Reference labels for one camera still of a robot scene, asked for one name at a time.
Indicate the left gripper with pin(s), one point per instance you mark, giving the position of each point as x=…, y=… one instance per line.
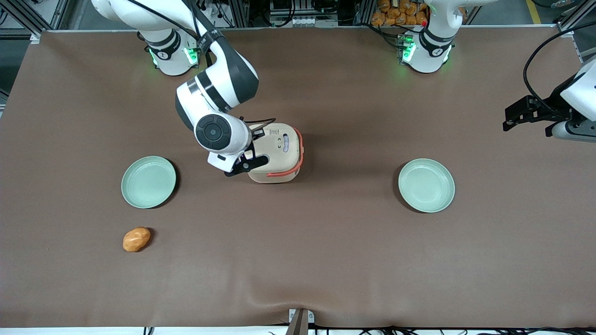
x=548, y=110

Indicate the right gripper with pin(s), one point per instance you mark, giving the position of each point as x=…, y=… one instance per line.
x=251, y=146

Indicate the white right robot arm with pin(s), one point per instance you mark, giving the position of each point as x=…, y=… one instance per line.
x=219, y=83

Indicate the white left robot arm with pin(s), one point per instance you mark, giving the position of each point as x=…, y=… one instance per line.
x=427, y=50

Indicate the pale green plate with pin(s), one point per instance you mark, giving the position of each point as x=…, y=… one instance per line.
x=148, y=182
x=426, y=185

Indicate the brown table mat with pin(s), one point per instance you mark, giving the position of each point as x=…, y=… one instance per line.
x=298, y=260

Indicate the orange-brown bread roll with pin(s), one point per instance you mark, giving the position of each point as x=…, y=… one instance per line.
x=136, y=239

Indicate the white power strip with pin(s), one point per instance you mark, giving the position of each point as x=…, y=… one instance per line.
x=302, y=20

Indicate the bag of orange breads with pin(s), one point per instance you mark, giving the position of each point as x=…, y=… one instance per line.
x=398, y=13

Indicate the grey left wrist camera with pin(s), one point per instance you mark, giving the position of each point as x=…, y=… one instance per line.
x=575, y=131

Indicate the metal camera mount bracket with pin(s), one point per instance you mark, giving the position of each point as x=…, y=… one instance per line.
x=300, y=321

